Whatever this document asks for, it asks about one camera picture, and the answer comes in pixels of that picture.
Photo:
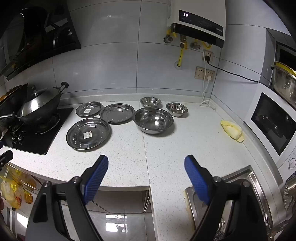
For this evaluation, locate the amber plastic bottle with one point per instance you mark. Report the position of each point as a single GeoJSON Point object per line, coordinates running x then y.
{"type": "Point", "coordinates": [31, 190]}

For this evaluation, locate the large steel plate white label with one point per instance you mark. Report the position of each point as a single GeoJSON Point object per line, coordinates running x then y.
{"type": "Point", "coordinates": [97, 139]}

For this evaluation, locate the dark frying pan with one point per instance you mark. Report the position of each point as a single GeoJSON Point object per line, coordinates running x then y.
{"type": "Point", "coordinates": [11, 104]}

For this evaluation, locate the beige wall outlet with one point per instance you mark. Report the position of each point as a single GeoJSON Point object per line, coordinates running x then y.
{"type": "Point", "coordinates": [200, 73]}
{"type": "Point", "coordinates": [211, 72]}
{"type": "Point", "coordinates": [210, 52]}

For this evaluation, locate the yellow dish cloth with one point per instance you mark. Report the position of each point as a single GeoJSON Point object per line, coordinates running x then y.
{"type": "Point", "coordinates": [232, 131]}

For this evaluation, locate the steel sink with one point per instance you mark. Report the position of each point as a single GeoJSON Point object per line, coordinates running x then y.
{"type": "Point", "coordinates": [238, 173]}

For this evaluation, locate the black glass gas stove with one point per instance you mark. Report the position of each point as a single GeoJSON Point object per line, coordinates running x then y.
{"type": "Point", "coordinates": [46, 141]}

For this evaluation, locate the large steel bowl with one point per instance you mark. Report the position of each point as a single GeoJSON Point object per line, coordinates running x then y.
{"type": "Point", "coordinates": [152, 120]}

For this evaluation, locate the grey countertop oven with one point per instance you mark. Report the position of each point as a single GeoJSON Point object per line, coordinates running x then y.
{"type": "Point", "coordinates": [269, 58]}

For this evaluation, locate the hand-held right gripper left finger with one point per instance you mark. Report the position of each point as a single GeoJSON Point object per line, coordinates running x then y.
{"type": "Point", "coordinates": [97, 178]}

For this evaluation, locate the dark steel wok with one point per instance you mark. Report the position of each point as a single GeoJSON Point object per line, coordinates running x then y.
{"type": "Point", "coordinates": [48, 106]}

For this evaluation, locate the black plug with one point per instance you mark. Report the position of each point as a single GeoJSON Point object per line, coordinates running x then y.
{"type": "Point", "coordinates": [208, 58]}

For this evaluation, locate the black range hood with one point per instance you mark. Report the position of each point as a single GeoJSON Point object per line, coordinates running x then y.
{"type": "Point", "coordinates": [34, 34]}

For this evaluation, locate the steel basin yellow rim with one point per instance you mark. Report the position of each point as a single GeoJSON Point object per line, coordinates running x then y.
{"type": "Point", "coordinates": [284, 83]}

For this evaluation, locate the small steel bowl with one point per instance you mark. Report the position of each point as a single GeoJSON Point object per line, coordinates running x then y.
{"type": "Point", "coordinates": [150, 102]}
{"type": "Point", "coordinates": [177, 109]}

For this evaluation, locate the plain steel plate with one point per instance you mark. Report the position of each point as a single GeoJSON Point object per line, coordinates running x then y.
{"type": "Point", "coordinates": [116, 114]}

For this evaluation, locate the grey cabinet door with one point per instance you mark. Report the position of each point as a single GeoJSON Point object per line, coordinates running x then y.
{"type": "Point", "coordinates": [120, 208]}

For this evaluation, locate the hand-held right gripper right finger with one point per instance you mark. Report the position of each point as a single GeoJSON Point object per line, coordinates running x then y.
{"type": "Point", "coordinates": [196, 180]}

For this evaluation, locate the white wall flange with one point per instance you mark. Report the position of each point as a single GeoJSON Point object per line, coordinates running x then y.
{"type": "Point", "coordinates": [179, 67]}

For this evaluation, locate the yellow plastic bag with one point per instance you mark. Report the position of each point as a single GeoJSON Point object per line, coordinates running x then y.
{"type": "Point", "coordinates": [11, 192]}

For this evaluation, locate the white microwave oven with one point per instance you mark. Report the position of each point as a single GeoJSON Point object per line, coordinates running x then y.
{"type": "Point", "coordinates": [254, 102]}

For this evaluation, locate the steel kettle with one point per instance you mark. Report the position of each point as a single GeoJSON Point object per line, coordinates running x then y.
{"type": "Point", "coordinates": [290, 192]}

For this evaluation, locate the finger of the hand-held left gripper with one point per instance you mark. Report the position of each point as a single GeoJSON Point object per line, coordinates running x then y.
{"type": "Point", "coordinates": [5, 157]}

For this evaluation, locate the white plug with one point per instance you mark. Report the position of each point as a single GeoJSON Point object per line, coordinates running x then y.
{"type": "Point", "coordinates": [209, 77]}

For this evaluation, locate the small steel plate white label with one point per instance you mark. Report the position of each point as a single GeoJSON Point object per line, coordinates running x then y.
{"type": "Point", "coordinates": [92, 106]}

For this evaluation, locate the white water heater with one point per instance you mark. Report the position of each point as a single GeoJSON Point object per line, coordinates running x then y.
{"type": "Point", "coordinates": [198, 9]}

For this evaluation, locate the steel wok lid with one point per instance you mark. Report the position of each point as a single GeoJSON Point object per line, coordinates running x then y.
{"type": "Point", "coordinates": [37, 100]}

